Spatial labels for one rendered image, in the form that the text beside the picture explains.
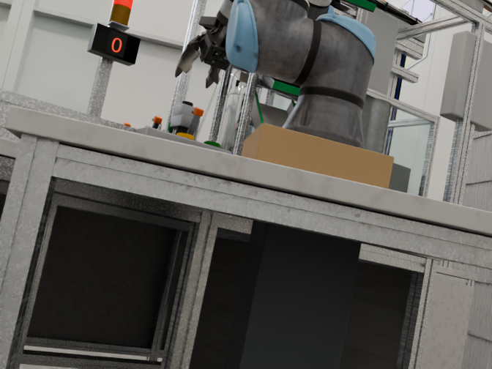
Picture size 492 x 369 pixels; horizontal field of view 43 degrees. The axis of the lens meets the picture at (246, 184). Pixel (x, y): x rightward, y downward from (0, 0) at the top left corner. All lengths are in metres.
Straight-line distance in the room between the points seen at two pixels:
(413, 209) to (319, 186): 0.13
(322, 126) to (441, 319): 2.07
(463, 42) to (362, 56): 2.13
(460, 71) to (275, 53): 2.16
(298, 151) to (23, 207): 0.42
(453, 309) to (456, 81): 1.06
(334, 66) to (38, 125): 0.52
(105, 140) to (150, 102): 8.90
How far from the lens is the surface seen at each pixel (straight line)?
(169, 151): 0.77
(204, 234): 1.37
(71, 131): 0.78
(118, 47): 1.69
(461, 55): 3.19
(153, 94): 9.70
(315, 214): 0.81
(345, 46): 1.09
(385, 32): 3.00
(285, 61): 1.07
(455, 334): 3.11
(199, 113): 1.56
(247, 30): 1.05
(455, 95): 3.13
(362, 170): 1.00
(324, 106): 1.06
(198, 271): 1.39
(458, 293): 3.08
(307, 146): 0.98
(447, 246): 0.88
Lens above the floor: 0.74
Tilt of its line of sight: 6 degrees up
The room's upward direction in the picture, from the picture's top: 11 degrees clockwise
